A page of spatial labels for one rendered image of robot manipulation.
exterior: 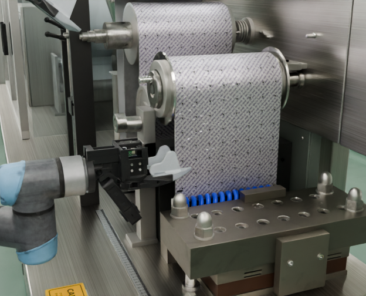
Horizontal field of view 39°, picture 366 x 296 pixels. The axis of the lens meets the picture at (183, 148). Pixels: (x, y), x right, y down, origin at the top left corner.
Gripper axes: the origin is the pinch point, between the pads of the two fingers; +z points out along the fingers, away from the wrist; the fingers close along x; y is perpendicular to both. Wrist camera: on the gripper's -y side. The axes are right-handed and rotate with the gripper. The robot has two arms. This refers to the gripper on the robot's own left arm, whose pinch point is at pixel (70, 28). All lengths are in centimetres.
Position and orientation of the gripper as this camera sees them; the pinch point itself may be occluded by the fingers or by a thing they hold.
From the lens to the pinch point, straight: 98.4
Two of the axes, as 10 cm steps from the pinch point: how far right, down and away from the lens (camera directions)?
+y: 6.0, -8.0, -0.1
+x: -3.6, -2.8, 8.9
